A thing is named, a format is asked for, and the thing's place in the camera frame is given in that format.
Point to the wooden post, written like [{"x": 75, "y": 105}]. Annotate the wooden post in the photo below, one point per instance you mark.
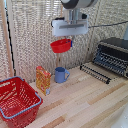
[{"x": 8, "y": 38}]

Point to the orange snack box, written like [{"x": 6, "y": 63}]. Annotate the orange snack box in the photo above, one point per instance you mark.
[{"x": 43, "y": 80}]

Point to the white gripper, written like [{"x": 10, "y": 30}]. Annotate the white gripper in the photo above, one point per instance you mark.
[{"x": 70, "y": 27}]

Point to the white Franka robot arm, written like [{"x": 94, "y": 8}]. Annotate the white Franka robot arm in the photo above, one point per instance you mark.
[{"x": 77, "y": 7}]

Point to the red bowl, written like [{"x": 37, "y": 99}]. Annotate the red bowl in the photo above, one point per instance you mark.
[{"x": 60, "y": 46}]

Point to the blue mug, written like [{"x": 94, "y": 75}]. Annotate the blue mug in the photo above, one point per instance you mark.
[{"x": 60, "y": 74}]

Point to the red shopping basket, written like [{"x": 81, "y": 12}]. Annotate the red shopping basket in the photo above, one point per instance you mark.
[{"x": 17, "y": 101}]

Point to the black toaster oven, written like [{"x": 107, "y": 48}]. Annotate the black toaster oven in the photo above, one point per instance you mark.
[{"x": 113, "y": 55}]

